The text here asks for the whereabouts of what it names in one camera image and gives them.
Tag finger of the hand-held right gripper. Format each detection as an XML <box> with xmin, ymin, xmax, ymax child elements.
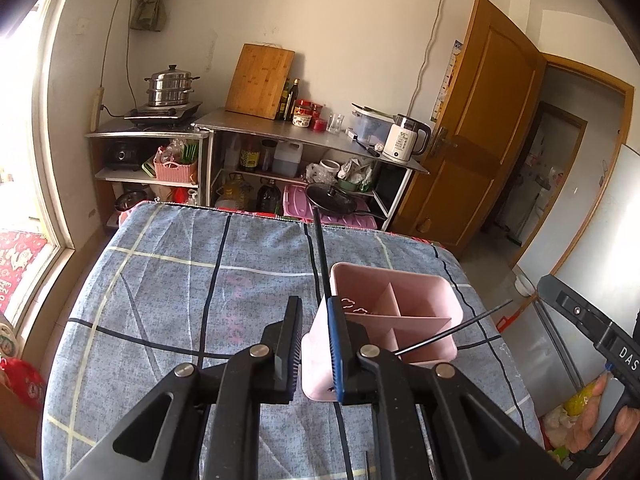
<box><xmin>537</xmin><ymin>275</ymin><xmax>615</xmax><ymax>344</ymax></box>

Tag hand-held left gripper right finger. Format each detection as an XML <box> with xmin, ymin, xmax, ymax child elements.
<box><xmin>327</xmin><ymin>296</ymin><xmax>571</xmax><ymax>480</ymax></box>

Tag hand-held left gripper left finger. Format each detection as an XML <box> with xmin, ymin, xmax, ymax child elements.
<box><xmin>65</xmin><ymin>296</ymin><xmax>304</xmax><ymax>480</ymax></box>

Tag pink utensil holder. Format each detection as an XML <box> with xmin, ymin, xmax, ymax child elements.
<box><xmin>300</xmin><ymin>261</ymin><xmax>466</xmax><ymax>403</ymax></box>

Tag black chopstick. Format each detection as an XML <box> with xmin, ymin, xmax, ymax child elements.
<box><xmin>394</xmin><ymin>300</ymin><xmax>514</xmax><ymax>356</ymax></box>
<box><xmin>312</xmin><ymin>206</ymin><xmax>353</xmax><ymax>480</ymax></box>

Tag person's right hand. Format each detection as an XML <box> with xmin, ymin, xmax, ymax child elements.
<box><xmin>572</xmin><ymin>377</ymin><xmax>618</xmax><ymax>453</ymax></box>

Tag yellow plastic bag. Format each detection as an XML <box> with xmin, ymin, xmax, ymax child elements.
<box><xmin>562</xmin><ymin>380</ymin><xmax>598</xmax><ymax>413</ymax></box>

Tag silver refrigerator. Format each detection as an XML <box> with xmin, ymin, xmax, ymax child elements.
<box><xmin>510</xmin><ymin>142</ymin><xmax>640</xmax><ymax>421</ymax></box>

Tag blue checked blanket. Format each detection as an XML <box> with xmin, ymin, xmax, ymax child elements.
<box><xmin>42</xmin><ymin>200</ymin><xmax>546</xmax><ymax>480</ymax></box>

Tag pink lidded storage box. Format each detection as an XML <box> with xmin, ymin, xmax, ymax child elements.
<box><xmin>282</xmin><ymin>183</ymin><xmax>381</xmax><ymax>228</ymax></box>

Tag black pan with lid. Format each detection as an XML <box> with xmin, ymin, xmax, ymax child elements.
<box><xmin>306</xmin><ymin>183</ymin><xmax>388</xmax><ymax>221</ymax></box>

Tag dark cooking oil bottle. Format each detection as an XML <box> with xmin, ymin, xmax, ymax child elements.
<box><xmin>256</xmin><ymin>180</ymin><xmax>282</xmax><ymax>215</ymax></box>

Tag yellow cooking oil bottle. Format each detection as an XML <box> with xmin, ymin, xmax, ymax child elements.
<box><xmin>215</xmin><ymin>172</ymin><xmax>251</xmax><ymax>210</ymax></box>

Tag crumpled plastic bags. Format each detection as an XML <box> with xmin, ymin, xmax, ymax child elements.
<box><xmin>337</xmin><ymin>157</ymin><xmax>378</xmax><ymax>193</ymax></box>

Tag white plastic jug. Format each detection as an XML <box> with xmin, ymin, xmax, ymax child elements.
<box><xmin>272</xmin><ymin>141</ymin><xmax>304</xmax><ymax>177</ymax></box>

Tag soy sauce bottle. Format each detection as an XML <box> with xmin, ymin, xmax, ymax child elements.
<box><xmin>239</xmin><ymin>135</ymin><xmax>262</xmax><ymax>171</ymax></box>

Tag brown wooden door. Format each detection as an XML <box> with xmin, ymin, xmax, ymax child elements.
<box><xmin>387</xmin><ymin>0</ymin><xmax>548</xmax><ymax>251</ymax></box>

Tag pink woven basket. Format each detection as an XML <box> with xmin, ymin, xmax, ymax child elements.
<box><xmin>153</xmin><ymin>147</ymin><xmax>198</xmax><ymax>183</ymax></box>

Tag white electric kettle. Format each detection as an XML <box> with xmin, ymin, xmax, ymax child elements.
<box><xmin>382</xmin><ymin>114</ymin><xmax>432</xmax><ymax>163</ymax></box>

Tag stainless steel kitchen table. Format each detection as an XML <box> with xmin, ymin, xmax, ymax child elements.
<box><xmin>192</xmin><ymin>107</ymin><xmax>431</xmax><ymax>231</ymax></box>

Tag clear plastic storage container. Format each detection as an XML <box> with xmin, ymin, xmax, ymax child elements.
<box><xmin>350</xmin><ymin>102</ymin><xmax>396</xmax><ymax>146</ymax></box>

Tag olive oil bottle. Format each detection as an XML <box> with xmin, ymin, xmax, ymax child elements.
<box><xmin>277</xmin><ymin>77</ymin><xmax>292</xmax><ymax>121</ymax></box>

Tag small steel shelf unit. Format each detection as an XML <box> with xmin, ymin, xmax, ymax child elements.
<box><xmin>85</xmin><ymin>127</ymin><xmax>213</xmax><ymax>231</ymax></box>

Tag black induction cooker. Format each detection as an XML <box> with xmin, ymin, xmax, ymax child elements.
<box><xmin>124</xmin><ymin>101</ymin><xmax>203</xmax><ymax>128</ymax></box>

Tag bamboo cutting board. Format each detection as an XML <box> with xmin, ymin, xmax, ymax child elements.
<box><xmin>225</xmin><ymin>43</ymin><xmax>296</xmax><ymax>121</ymax></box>

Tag red plastic bag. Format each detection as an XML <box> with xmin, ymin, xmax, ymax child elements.
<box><xmin>0</xmin><ymin>357</ymin><xmax>46</xmax><ymax>403</ymax></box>

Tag red patterned mat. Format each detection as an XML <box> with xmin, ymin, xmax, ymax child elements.
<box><xmin>0</xmin><ymin>230</ymin><xmax>51</xmax><ymax>313</ymax></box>

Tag steel steamer pot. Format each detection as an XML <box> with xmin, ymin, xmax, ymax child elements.
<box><xmin>144</xmin><ymin>64</ymin><xmax>201</xmax><ymax>108</ymax></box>

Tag beige power strip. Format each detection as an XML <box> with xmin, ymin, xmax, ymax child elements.
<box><xmin>89</xmin><ymin>86</ymin><xmax>105</xmax><ymax>133</ymax></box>

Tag hallway door frame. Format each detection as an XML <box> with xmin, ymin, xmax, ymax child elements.
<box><xmin>482</xmin><ymin>101</ymin><xmax>588</xmax><ymax>246</ymax></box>

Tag black handled kitchen knife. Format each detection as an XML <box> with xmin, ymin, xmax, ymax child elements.
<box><xmin>347</xmin><ymin>130</ymin><xmax>383</xmax><ymax>158</ymax></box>

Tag brown door frame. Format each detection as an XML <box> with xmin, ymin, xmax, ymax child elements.
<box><xmin>510</xmin><ymin>52</ymin><xmax>636</xmax><ymax>271</ymax></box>

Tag narrow wall calendar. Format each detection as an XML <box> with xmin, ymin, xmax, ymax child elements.
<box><xmin>431</xmin><ymin>40</ymin><xmax>463</xmax><ymax>122</ymax></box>

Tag air conditioner power cable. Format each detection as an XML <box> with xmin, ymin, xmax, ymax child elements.
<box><xmin>407</xmin><ymin>0</ymin><xmax>451</xmax><ymax>116</ymax></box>

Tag white window frame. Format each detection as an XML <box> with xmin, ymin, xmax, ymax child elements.
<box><xmin>10</xmin><ymin>0</ymin><xmax>78</xmax><ymax>351</ymax></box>

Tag power strip cable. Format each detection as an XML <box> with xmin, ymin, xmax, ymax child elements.
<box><xmin>100</xmin><ymin>0</ymin><xmax>138</xmax><ymax>91</ymax></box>

